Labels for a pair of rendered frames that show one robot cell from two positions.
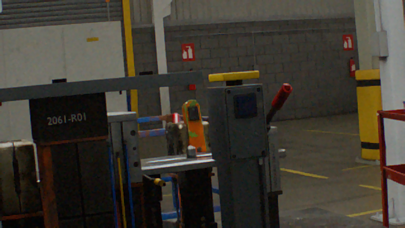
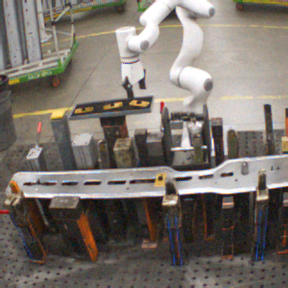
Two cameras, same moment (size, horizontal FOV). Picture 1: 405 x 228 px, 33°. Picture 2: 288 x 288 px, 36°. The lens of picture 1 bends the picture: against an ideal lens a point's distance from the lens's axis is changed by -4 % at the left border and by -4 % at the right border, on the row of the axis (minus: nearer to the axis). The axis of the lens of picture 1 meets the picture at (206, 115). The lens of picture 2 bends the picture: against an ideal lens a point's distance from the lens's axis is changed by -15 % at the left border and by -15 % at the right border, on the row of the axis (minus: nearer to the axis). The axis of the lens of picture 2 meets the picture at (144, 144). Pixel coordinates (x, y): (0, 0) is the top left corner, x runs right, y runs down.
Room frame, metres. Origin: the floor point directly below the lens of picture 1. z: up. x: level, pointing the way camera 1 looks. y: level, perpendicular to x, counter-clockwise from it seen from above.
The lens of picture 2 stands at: (2.60, 1.41, 2.09)
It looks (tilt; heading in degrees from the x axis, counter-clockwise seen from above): 29 degrees down; 214
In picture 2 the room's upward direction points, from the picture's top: 10 degrees counter-clockwise
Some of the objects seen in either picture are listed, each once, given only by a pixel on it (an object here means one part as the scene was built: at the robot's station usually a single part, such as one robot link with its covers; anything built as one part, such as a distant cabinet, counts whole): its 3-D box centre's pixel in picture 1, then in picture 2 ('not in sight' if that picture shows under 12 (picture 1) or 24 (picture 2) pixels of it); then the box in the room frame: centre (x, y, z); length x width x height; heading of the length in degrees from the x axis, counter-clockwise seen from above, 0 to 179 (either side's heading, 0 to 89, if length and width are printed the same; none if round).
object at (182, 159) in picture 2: not in sight; (191, 160); (1.00, 0.55, 0.94); 0.18 x 0.13 x 0.49; 111
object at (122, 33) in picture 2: not in sight; (128, 40); (0.95, 0.32, 1.47); 0.09 x 0.08 x 0.13; 69
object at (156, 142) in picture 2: not in sight; (162, 175); (1.05, 0.43, 0.89); 0.13 x 0.11 x 0.38; 21
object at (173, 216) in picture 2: not in sight; (175, 230); (1.37, 0.65, 0.87); 0.12 x 0.09 x 0.35; 21
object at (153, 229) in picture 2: not in sight; (146, 211); (1.26, 0.46, 0.84); 0.17 x 0.06 x 0.29; 21
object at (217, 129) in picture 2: not in sight; (220, 164); (0.94, 0.66, 0.91); 0.07 x 0.05 x 0.42; 21
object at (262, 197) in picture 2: not in sight; (259, 226); (1.27, 0.99, 0.87); 0.12 x 0.09 x 0.35; 21
